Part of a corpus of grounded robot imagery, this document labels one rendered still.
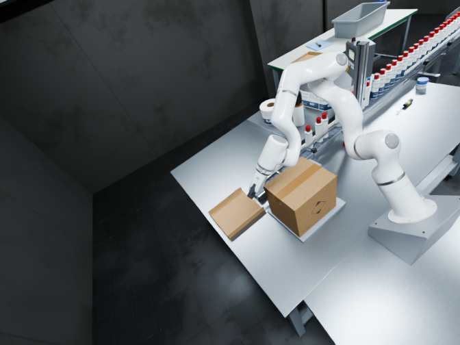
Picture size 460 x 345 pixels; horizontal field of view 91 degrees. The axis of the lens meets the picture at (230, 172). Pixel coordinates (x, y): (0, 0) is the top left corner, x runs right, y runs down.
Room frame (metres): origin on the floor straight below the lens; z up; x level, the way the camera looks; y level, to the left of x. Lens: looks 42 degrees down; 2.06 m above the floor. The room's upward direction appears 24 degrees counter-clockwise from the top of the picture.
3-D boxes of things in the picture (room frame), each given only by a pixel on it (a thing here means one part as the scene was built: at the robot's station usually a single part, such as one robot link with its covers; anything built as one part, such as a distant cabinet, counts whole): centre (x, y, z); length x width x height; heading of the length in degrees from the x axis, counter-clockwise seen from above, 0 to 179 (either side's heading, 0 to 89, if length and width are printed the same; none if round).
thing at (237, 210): (0.96, 0.07, 0.85); 0.30 x 0.26 x 0.04; 108
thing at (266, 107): (1.75, -0.58, 0.95); 0.20 x 0.20 x 0.14
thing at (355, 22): (2.99, -2.39, 0.91); 0.60 x 0.40 x 0.22; 105
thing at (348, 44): (1.23, -1.00, 1.38); 0.17 x 0.10 x 0.19; 163
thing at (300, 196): (0.76, -0.32, 0.99); 0.30 x 0.24 x 0.27; 107
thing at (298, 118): (1.52, -0.71, 1.03); 0.09 x 0.09 x 0.30
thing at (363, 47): (1.15, -0.96, 1.16); 0.04 x 0.04 x 0.67; 18
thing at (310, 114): (1.74, -0.85, 0.86); 0.80 x 0.67 x 0.05; 108
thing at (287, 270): (1.33, -0.72, 0.82); 2.10 x 1.50 x 0.02; 108
